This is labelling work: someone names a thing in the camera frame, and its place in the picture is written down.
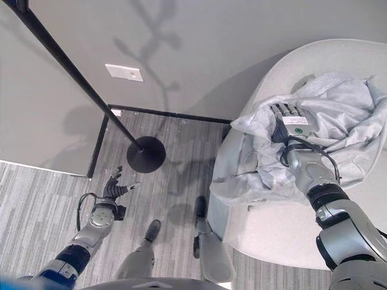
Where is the grey garment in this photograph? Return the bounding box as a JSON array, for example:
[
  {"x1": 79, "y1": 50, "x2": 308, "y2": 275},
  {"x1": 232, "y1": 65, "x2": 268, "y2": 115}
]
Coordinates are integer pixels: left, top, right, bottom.
[{"x1": 212, "y1": 71, "x2": 387, "y2": 207}]

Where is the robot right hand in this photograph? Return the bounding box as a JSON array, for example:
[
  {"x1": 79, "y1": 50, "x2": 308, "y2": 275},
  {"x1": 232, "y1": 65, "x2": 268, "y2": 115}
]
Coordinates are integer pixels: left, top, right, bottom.
[{"x1": 270, "y1": 102, "x2": 311, "y2": 144}]

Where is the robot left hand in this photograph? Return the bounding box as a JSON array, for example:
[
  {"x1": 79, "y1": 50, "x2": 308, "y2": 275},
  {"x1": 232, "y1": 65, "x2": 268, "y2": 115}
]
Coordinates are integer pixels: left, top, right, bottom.
[{"x1": 102, "y1": 165, "x2": 142, "y2": 202}]

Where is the black clothes rack pole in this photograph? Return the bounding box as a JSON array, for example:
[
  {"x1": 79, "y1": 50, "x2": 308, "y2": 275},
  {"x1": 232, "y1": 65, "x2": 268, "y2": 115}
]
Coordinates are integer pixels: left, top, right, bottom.
[{"x1": 8, "y1": 0, "x2": 145, "y2": 152}]

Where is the black baseboard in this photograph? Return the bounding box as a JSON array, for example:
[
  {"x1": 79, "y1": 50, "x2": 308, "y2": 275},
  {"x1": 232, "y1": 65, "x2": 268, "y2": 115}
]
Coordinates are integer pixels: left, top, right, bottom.
[{"x1": 86, "y1": 103, "x2": 233, "y2": 178}]

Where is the black round rack base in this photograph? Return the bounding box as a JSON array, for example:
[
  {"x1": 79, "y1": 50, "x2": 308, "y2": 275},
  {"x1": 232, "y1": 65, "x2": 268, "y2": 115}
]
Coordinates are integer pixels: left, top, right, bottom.
[{"x1": 126, "y1": 135, "x2": 167, "y2": 174}]

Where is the white wall outlet plate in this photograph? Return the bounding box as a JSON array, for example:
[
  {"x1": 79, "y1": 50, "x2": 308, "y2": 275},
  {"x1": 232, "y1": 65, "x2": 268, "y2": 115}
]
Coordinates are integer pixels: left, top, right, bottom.
[{"x1": 105, "y1": 63, "x2": 145, "y2": 82}]

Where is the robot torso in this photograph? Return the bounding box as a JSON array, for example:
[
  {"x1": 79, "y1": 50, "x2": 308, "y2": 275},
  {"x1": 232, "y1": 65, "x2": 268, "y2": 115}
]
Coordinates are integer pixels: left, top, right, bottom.
[{"x1": 81, "y1": 277, "x2": 226, "y2": 290}]

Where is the light grey sofa chair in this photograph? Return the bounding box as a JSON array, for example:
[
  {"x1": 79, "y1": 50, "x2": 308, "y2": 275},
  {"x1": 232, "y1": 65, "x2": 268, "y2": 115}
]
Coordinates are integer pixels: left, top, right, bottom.
[{"x1": 207, "y1": 38, "x2": 387, "y2": 270}]

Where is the robot left leg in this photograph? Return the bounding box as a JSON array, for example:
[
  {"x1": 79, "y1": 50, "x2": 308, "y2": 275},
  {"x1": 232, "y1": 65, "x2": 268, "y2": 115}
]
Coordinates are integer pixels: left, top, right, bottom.
[{"x1": 114, "y1": 219, "x2": 162, "y2": 280}]

